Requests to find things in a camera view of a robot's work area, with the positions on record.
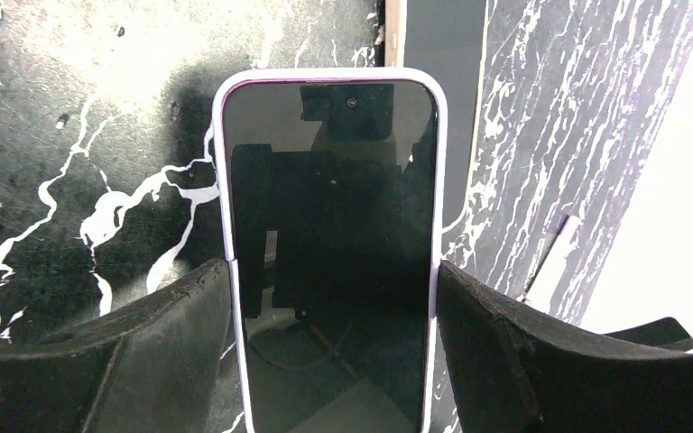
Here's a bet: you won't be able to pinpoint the lilac phone case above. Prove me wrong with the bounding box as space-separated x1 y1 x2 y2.
210 67 449 433

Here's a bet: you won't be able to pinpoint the purple capped pen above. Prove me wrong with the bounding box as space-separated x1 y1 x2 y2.
519 216 582 314

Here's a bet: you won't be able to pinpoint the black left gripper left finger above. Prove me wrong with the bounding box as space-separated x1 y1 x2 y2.
0 259 232 432

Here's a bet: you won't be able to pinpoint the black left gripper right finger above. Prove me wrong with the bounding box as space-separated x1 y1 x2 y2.
437 262 693 432

